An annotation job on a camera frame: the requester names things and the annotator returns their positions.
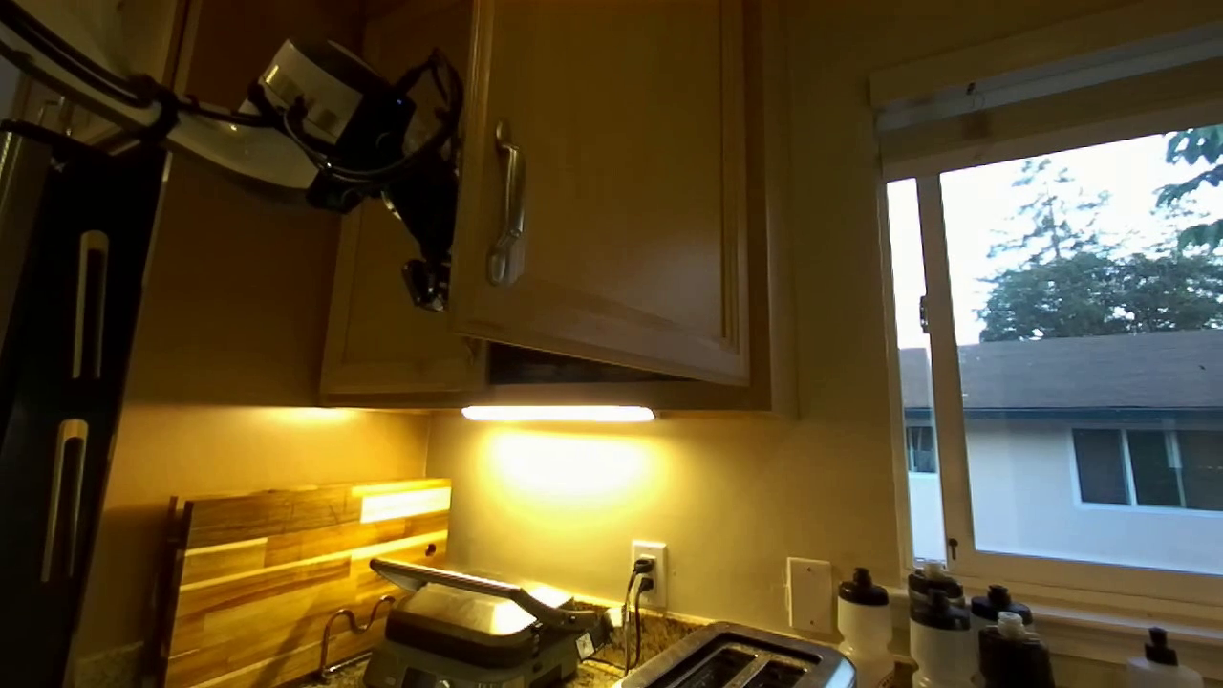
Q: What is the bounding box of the under-cabinet light strip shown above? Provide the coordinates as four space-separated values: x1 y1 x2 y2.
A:
463 405 656 424

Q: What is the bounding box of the black camera stand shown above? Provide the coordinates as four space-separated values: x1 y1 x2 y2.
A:
0 122 165 688

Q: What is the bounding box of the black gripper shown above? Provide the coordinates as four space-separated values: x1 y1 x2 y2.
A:
304 96 463 313

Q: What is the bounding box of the wooden cabinet frame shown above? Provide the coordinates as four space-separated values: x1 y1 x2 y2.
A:
328 0 778 410

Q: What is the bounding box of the wall power outlet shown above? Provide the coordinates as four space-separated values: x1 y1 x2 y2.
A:
629 538 668 606

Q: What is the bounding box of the white bottle black cap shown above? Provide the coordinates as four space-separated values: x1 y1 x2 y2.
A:
838 564 889 688

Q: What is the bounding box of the wooden cabinet door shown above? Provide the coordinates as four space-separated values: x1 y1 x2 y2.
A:
322 203 480 402
451 0 750 384

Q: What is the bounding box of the black power cable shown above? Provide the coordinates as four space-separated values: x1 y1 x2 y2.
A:
619 555 662 677

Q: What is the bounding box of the panini press grill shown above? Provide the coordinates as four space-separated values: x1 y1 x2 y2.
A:
361 558 607 688

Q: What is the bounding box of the wooden cutting board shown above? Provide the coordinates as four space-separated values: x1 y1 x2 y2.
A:
160 477 451 688

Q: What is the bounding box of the white light switch plate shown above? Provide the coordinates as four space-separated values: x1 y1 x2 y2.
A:
786 558 834 635

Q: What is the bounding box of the dark bottle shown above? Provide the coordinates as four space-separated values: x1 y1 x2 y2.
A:
978 610 1053 688

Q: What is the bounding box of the kitchen window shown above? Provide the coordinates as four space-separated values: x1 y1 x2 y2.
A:
871 19 1223 621

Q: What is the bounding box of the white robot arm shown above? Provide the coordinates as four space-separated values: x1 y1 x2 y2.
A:
0 0 466 313

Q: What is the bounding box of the door metal handle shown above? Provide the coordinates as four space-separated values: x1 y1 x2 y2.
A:
485 122 526 285

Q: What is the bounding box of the far right white bottle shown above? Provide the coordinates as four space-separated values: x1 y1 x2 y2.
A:
1123 625 1202 688

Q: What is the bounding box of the silver toaster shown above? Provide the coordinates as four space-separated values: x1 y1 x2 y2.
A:
619 621 857 688

